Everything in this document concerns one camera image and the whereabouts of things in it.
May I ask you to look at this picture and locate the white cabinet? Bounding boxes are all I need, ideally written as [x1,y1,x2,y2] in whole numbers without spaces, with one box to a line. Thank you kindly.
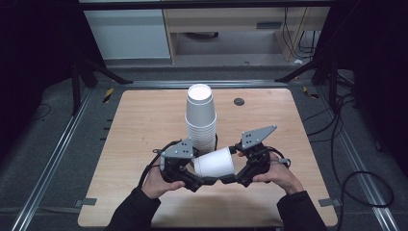
[84,9,171,61]

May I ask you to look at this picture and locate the long black floor cable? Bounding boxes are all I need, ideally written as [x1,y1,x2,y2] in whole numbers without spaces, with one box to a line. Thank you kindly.
[301,92,395,231]

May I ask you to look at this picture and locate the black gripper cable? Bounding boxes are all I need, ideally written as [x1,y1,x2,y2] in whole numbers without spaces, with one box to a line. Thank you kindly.
[138,139,184,189]
[265,146,292,168]

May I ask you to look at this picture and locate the metal floor rail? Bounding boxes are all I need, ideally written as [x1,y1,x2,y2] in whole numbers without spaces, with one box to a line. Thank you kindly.
[316,86,400,231]
[11,88,94,231]

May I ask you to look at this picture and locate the bundle of black cables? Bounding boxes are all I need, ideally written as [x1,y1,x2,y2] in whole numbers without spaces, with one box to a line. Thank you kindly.
[283,7,318,61]

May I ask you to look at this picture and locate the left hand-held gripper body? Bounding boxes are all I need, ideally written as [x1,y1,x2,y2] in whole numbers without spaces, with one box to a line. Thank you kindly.
[159,138,195,187]

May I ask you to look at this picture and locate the single white paper cup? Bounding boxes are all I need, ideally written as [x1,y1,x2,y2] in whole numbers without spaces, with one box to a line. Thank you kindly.
[192,146,236,179]

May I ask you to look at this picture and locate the thin black floor cable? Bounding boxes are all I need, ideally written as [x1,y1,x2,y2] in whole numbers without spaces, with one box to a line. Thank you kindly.
[31,102,53,122]

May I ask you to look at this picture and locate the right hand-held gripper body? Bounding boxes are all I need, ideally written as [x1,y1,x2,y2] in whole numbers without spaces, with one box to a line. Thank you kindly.
[235,124,278,189]

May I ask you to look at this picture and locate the person's right hand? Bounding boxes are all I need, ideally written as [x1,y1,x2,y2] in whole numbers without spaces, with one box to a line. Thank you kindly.
[251,151,305,195]

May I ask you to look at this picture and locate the person's left hand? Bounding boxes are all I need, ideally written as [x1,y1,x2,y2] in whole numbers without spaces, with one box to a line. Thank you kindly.
[140,165,187,200]

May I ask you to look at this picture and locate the stack of white paper cups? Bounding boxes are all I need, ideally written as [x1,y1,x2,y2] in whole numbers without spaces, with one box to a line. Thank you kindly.
[185,83,217,154]

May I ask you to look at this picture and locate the yellow black striped tape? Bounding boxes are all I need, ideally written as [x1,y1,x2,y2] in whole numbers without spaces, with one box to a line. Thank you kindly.
[102,87,115,104]

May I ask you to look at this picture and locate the grey table bracket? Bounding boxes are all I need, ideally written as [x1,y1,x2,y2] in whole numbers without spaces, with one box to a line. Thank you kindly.
[74,197,98,208]
[318,197,342,208]

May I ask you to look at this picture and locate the black metal stand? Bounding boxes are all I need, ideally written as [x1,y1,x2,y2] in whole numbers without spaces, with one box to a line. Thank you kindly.
[70,57,135,116]
[274,57,342,114]

